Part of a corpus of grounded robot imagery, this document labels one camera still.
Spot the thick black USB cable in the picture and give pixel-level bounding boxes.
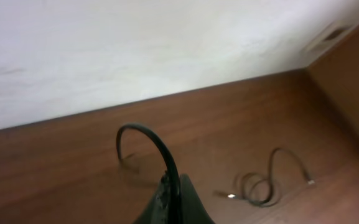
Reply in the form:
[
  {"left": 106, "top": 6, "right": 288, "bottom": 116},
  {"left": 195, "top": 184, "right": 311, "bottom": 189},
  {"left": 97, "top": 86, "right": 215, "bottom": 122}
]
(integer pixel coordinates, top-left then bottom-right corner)
[{"left": 115, "top": 123, "right": 182, "bottom": 224}]

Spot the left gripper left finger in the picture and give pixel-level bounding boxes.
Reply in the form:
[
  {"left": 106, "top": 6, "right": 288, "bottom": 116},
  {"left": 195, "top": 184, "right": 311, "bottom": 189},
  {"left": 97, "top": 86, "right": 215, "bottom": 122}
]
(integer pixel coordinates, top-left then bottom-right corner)
[{"left": 134, "top": 172, "right": 171, "bottom": 224}]

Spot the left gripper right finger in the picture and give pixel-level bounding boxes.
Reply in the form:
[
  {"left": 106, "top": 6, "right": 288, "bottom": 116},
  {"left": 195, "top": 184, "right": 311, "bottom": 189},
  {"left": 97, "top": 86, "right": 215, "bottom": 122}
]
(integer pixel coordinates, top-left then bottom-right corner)
[{"left": 180, "top": 174, "right": 215, "bottom": 224}]

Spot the black cable with USB-A plug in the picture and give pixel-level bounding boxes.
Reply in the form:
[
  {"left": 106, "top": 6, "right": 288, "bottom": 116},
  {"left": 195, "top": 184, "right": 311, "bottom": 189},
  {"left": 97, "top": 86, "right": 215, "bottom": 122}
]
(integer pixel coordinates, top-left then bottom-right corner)
[{"left": 213, "top": 147, "right": 316, "bottom": 208}]

